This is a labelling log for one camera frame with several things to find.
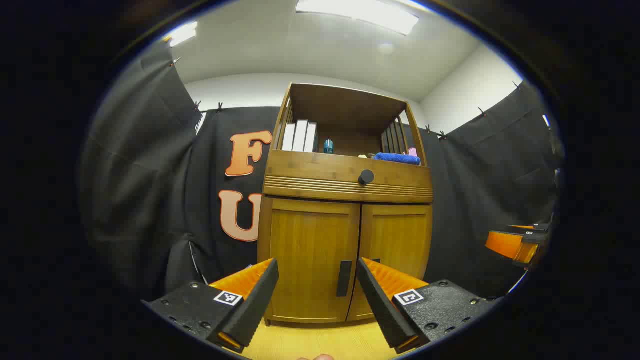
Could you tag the black backdrop cloth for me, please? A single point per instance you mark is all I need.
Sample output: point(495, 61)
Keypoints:
point(480, 190)

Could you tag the wooden cabinet door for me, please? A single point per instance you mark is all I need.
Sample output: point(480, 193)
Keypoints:
point(310, 240)
point(400, 235)

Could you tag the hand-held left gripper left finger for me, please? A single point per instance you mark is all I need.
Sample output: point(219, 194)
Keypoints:
point(257, 305)

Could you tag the wooden double-door shoe cabinet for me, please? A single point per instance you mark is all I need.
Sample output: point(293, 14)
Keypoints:
point(325, 170)

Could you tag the small ceiling light panel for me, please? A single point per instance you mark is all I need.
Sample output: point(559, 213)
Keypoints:
point(181, 34)

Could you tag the blue towel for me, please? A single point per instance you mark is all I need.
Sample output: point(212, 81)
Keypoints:
point(397, 158)

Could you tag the large ceiling light panel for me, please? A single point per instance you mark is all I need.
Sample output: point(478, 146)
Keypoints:
point(360, 12)

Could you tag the wooden cabinet drawer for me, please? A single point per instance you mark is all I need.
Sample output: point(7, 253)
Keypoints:
point(310, 175)

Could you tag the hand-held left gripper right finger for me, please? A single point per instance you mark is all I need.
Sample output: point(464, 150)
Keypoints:
point(380, 310)

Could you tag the white binder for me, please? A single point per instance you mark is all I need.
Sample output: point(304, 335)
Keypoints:
point(300, 136)
point(288, 137)
point(311, 137)

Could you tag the round black drawer knob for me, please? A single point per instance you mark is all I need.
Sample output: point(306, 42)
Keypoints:
point(366, 177)

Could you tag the teal cup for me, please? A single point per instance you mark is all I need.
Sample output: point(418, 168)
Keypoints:
point(328, 147)

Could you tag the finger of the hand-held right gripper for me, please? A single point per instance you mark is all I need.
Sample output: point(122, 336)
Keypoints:
point(536, 237)
point(507, 246)

